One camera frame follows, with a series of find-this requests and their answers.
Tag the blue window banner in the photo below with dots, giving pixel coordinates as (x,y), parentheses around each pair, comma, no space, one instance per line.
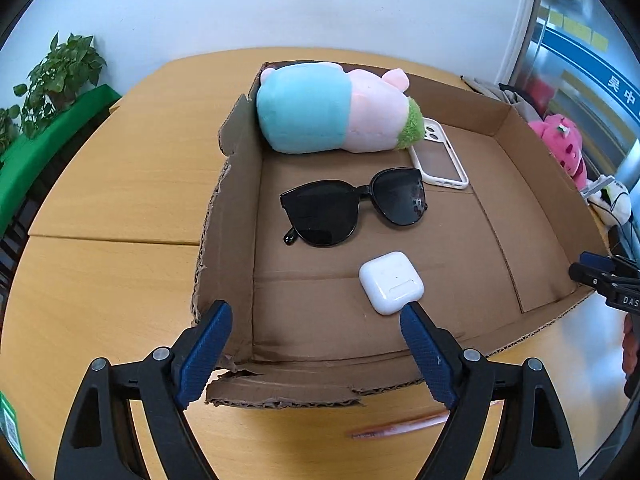
(595,67)

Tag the teal and pink plush toy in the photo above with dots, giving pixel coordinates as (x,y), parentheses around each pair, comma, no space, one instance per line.
(310,110)

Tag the green packet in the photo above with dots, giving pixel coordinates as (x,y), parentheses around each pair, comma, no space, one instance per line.
(9,425)

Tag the yellow sticky note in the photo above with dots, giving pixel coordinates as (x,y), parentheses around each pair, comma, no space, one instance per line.
(556,18)
(598,40)
(576,28)

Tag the white phone case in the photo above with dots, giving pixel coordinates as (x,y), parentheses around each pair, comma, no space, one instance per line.
(440,162)

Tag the person's right hand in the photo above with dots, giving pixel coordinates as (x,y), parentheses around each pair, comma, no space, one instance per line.
(631,355)

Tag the red item behind glass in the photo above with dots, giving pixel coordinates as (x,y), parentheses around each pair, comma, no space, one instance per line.
(540,91)

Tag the orange pen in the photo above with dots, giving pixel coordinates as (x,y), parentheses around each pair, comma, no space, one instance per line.
(395,426)

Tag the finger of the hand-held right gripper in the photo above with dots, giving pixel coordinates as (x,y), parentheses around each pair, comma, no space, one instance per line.
(620,297)
(595,260)

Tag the white earbuds case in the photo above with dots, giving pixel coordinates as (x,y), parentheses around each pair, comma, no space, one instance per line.
(390,280)

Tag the pink strawberry plush toy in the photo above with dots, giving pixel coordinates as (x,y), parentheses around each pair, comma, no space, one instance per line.
(562,145)

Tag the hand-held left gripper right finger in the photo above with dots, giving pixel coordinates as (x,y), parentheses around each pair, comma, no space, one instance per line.
(430,355)

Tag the beige cloth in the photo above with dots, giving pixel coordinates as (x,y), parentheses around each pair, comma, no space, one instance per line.
(500,95)

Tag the brown cardboard box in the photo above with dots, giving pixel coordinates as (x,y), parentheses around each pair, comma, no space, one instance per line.
(400,240)

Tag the green potted plant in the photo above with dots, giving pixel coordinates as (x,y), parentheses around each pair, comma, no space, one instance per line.
(57,77)

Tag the white plush toy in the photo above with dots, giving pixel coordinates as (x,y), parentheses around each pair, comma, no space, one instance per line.
(612,200)

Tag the black sunglasses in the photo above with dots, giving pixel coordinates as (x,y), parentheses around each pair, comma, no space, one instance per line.
(330,210)

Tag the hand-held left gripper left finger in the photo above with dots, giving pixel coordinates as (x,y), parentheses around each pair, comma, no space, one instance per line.
(202,355)

